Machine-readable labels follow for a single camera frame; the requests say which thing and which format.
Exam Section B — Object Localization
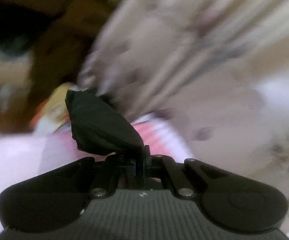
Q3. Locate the black jacket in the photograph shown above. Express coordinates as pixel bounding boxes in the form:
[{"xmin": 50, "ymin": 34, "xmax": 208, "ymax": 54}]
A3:
[{"xmin": 65, "ymin": 90, "xmax": 144, "ymax": 156}]

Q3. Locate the cluttered clothes pile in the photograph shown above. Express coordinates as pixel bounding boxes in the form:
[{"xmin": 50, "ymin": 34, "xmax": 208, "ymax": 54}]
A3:
[{"xmin": 0, "ymin": 0, "xmax": 112, "ymax": 133}]

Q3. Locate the pink purple checked bedsheet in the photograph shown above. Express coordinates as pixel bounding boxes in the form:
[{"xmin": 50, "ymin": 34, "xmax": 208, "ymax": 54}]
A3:
[{"xmin": 0, "ymin": 114, "xmax": 195, "ymax": 240}]

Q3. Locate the floral beige curtain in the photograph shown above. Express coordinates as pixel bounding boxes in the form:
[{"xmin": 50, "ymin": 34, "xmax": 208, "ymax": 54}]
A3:
[{"xmin": 77, "ymin": 0, "xmax": 289, "ymax": 205}]

